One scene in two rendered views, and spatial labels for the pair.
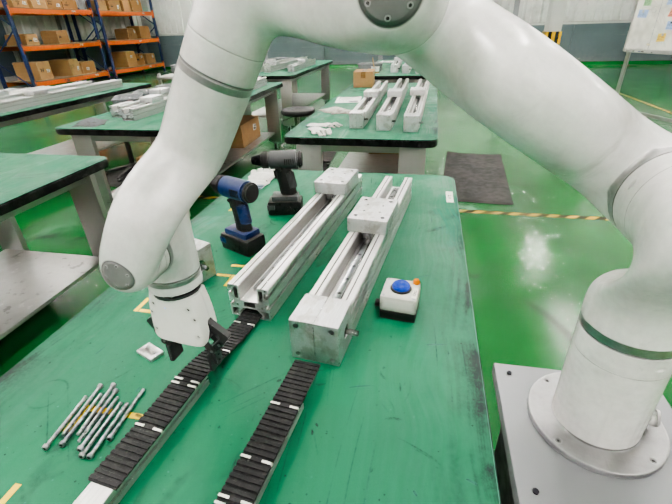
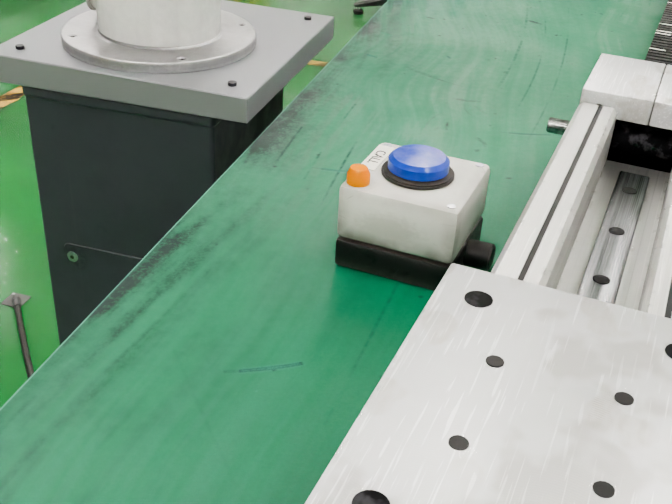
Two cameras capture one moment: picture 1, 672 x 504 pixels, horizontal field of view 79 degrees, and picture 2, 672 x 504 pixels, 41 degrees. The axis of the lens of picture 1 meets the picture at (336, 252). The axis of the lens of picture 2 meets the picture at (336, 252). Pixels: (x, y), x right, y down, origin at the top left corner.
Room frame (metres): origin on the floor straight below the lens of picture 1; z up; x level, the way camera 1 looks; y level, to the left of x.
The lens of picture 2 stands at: (1.28, -0.17, 1.09)
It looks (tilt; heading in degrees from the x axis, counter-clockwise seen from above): 31 degrees down; 182
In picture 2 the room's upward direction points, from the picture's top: 3 degrees clockwise
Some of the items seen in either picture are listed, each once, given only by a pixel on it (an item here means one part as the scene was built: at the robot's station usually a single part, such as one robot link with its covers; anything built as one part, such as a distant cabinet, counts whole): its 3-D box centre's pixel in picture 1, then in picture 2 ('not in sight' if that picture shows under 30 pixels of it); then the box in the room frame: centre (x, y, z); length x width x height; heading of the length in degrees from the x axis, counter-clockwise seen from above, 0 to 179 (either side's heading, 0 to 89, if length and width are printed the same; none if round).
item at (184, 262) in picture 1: (161, 233); not in sight; (0.55, 0.26, 1.09); 0.09 x 0.08 x 0.13; 169
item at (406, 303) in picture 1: (396, 298); (425, 215); (0.76, -0.14, 0.81); 0.10 x 0.08 x 0.06; 71
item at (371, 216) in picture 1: (373, 219); (527, 495); (1.06, -0.11, 0.87); 0.16 x 0.11 x 0.07; 161
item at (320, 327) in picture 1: (327, 329); (629, 137); (0.63, 0.02, 0.83); 0.12 x 0.09 x 0.10; 71
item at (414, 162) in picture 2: (401, 287); (418, 168); (0.75, -0.14, 0.84); 0.04 x 0.04 x 0.02
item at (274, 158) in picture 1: (275, 182); not in sight; (1.35, 0.20, 0.89); 0.20 x 0.08 x 0.22; 89
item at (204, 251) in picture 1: (190, 264); not in sight; (0.91, 0.38, 0.83); 0.11 x 0.10 x 0.10; 58
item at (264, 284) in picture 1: (312, 227); not in sight; (1.12, 0.07, 0.82); 0.80 x 0.10 x 0.09; 161
